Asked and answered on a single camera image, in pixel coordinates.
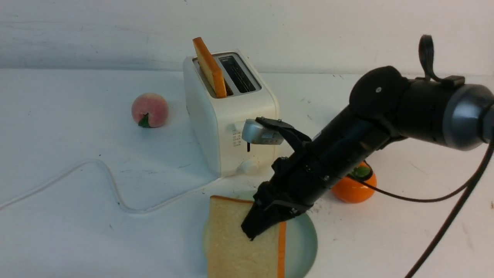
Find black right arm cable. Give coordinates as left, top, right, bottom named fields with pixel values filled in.
left=349, top=35, right=494, bottom=278

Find light green round plate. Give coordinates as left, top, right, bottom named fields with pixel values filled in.
left=203, top=190, right=318, bottom=278

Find pink peach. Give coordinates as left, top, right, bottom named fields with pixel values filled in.
left=131, top=93, right=169, bottom=128

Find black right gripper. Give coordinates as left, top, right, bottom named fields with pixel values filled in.
left=241, top=117, right=340, bottom=241

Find toast slice slot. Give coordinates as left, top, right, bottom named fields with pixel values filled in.
left=205, top=195, right=286, bottom=278
left=193, top=37, right=227, bottom=98

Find white toaster power cord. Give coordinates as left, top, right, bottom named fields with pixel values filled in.
left=0, top=159, right=223, bottom=214

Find orange persimmon with green leaf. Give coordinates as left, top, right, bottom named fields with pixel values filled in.
left=331, top=161, right=377, bottom=204

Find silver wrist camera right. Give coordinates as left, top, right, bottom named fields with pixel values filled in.
left=242, top=119, right=284, bottom=145

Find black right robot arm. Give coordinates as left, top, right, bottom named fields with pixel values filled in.
left=241, top=66, right=493, bottom=241

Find white two-slot toaster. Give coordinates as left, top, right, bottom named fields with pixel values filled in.
left=183, top=49, right=280, bottom=176

